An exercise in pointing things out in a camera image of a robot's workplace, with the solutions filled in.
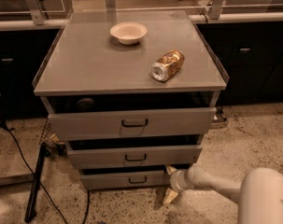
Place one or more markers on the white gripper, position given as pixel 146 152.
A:
pixel 176 182

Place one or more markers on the grey drawer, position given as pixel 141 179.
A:
pixel 132 115
pixel 123 178
pixel 133 152

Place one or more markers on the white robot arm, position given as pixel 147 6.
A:
pixel 259 196

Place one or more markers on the grey drawer cabinet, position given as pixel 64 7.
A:
pixel 87 60

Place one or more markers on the dark object in top drawer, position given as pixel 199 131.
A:
pixel 85 105

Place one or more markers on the crushed gold soda can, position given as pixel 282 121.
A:
pixel 168 65

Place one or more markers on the black metal stand leg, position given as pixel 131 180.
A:
pixel 30 210

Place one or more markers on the white paper bowl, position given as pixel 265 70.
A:
pixel 128 33

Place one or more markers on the white railing bar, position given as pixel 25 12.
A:
pixel 223 18

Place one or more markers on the wire basket with items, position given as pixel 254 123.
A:
pixel 50 139

